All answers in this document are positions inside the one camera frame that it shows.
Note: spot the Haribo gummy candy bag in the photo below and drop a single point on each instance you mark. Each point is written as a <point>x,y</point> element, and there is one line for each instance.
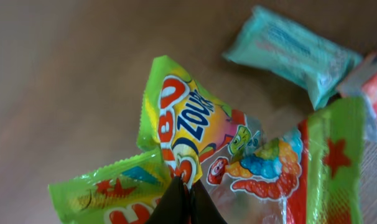
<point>310,174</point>

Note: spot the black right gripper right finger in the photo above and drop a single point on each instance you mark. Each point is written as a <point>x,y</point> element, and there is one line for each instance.
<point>202,208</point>

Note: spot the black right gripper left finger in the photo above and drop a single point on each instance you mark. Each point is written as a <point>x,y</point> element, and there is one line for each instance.
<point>173,206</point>

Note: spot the red tissue pack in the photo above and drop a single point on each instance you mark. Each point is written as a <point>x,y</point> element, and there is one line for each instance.
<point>362,81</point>

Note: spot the teal wet wipes pack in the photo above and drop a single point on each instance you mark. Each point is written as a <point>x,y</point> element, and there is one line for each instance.
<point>275,43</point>

